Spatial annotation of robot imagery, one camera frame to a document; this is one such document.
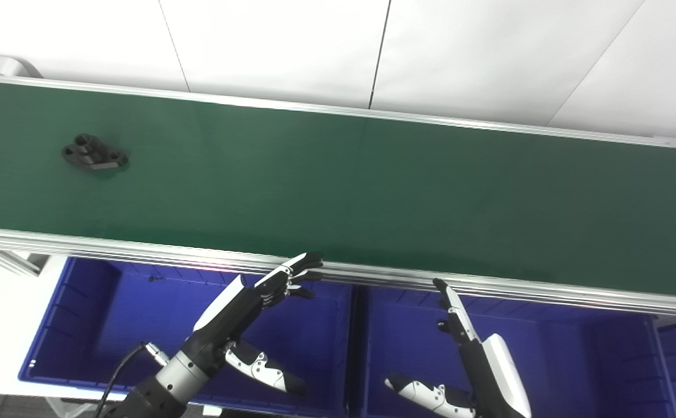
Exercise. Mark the black flange part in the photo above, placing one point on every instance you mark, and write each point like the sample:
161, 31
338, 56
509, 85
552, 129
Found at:
93, 154

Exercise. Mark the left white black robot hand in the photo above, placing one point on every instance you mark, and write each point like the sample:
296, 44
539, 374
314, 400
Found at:
233, 316

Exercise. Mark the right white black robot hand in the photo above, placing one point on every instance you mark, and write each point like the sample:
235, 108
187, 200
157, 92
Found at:
497, 377

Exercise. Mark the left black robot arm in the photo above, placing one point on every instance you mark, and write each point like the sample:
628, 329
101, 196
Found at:
166, 386

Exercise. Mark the aluminium conveyor support strut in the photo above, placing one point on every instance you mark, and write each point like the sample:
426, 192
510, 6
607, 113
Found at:
7, 261

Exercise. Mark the gray conveyor end cover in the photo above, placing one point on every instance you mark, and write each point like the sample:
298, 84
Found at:
1, 65

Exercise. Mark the green conveyor belt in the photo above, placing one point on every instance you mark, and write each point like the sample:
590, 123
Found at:
338, 186

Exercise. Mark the aluminium conveyor side rail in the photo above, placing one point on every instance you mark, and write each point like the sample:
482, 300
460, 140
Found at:
315, 108

